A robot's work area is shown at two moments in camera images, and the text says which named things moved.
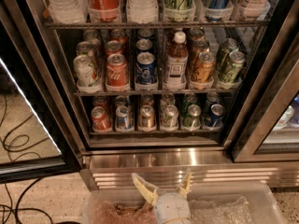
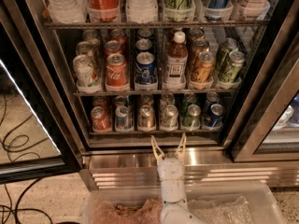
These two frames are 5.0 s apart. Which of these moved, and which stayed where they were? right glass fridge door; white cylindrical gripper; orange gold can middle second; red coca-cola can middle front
Moved: white cylindrical gripper
Stayed: orange gold can middle second; red coca-cola can middle front; right glass fridge door
